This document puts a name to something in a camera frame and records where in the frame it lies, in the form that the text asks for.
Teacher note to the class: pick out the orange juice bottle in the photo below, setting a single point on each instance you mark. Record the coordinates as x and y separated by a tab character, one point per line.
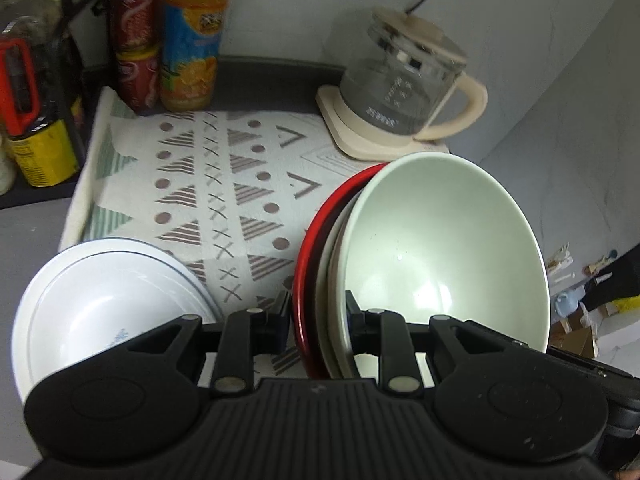
192	50

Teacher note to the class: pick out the dark cloth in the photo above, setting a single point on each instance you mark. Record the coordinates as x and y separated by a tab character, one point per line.
620	280

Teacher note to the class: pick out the red cola can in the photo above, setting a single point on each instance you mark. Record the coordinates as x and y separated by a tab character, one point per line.
139	80
137	15

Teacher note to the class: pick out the red plate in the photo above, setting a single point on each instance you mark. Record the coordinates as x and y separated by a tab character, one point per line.
303	280

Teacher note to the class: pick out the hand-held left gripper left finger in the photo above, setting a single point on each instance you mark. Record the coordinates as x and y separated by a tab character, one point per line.
284	312

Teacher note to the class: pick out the cardboard box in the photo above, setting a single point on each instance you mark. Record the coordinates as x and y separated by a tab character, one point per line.
577	335

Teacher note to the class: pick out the patterned table mat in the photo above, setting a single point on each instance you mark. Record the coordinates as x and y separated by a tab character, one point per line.
200	185

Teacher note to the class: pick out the pale green bowl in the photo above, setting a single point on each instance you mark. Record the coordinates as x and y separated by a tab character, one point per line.
440	240

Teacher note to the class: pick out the cream kettle base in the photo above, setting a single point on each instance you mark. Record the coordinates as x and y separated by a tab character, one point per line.
350	130

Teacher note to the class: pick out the cream plate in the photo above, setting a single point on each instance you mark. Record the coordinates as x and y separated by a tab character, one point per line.
334	280

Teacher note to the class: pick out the white bowl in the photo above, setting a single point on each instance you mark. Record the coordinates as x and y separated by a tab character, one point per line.
90	310

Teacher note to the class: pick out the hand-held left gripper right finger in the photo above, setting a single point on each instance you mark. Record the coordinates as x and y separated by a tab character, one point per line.
351	310

